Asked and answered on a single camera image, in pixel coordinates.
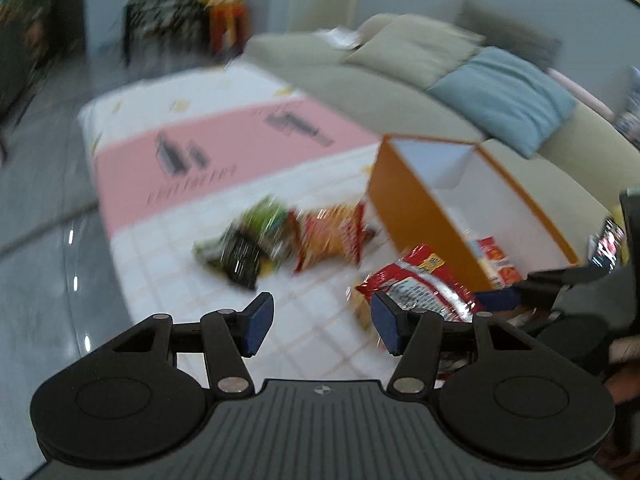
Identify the orange stool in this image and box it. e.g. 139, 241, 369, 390
207, 2, 251, 57

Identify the orange storage box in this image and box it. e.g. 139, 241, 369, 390
367, 133, 583, 294

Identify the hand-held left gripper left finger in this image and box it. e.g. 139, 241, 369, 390
112, 292, 276, 396

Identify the white paper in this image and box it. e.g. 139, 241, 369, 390
315, 27, 362, 52

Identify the orange chips packet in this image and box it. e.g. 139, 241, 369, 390
292, 200, 381, 274

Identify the dark cluttered table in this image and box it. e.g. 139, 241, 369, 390
122, 0, 211, 63

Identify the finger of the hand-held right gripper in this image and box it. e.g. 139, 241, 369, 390
475, 266, 588, 313

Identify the dark cabinet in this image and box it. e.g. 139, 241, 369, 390
0, 0, 87, 117

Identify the beige sofa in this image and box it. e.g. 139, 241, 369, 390
240, 12, 640, 263

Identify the dark red snack packet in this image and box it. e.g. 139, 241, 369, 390
589, 216, 627, 267

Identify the light blue cushion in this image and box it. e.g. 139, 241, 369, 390
427, 46, 578, 160

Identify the grey cushion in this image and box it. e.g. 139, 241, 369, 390
457, 0, 563, 68

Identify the red white snack packet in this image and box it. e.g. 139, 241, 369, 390
467, 235, 522, 289

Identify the pink white printed tablecloth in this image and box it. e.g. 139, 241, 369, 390
77, 60, 481, 386

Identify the beige cushion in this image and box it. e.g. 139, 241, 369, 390
342, 14, 487, 92

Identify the dark green snack packet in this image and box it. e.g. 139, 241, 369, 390
192, 195, 301, 292

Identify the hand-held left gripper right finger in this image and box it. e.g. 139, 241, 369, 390
371, 291, 537, 396

